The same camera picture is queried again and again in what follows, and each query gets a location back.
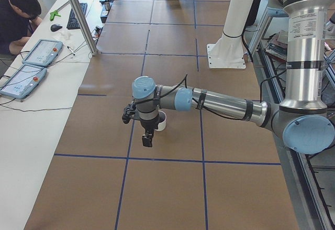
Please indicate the teach pendant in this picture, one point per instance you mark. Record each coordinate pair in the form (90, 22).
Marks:
(24, 81)
(43, 53)

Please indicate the lower teach pendant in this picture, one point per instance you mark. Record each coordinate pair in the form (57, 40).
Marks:
(24, 81)

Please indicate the white mug with handle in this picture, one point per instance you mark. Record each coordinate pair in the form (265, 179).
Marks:
(162, 121)

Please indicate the aluminium frame post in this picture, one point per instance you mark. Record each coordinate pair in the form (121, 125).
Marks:
(83, 26)

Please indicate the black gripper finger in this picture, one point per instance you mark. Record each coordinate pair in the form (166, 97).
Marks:
(147, 140)

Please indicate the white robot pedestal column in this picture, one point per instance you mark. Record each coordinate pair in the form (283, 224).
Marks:
(227, 52)

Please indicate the person in dark shirt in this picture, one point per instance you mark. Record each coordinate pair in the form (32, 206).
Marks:
(19, 20)

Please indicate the crumpled white tissue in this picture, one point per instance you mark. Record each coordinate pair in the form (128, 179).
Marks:
(64, 35)

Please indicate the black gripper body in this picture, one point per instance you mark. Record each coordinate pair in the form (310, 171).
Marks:
(148, 124)

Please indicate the grey computer mouse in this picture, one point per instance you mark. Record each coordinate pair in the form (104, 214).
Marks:
(55, 27)

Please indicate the stack of books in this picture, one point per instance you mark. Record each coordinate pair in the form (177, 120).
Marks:
(277, 45)

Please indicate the green plastic tool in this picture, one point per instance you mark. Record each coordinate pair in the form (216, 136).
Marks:
(54, 14)

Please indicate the upper teach pendant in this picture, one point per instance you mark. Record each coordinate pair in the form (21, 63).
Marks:
(43, 53)

